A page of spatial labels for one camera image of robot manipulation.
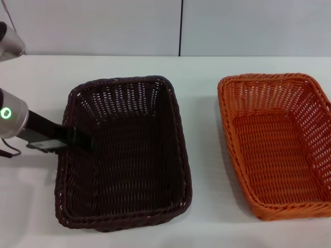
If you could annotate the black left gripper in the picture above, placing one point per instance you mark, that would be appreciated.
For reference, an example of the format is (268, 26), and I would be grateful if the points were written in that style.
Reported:
(46, 129)

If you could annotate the dark brown woven basket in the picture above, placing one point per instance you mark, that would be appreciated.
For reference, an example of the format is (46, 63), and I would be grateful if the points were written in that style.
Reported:
(134, 168)

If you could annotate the orange woven basket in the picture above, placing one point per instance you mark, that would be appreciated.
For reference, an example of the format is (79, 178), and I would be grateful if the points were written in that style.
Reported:
(271, 155)

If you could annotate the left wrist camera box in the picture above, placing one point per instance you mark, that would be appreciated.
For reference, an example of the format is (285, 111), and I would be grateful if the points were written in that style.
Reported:
(47, 146)

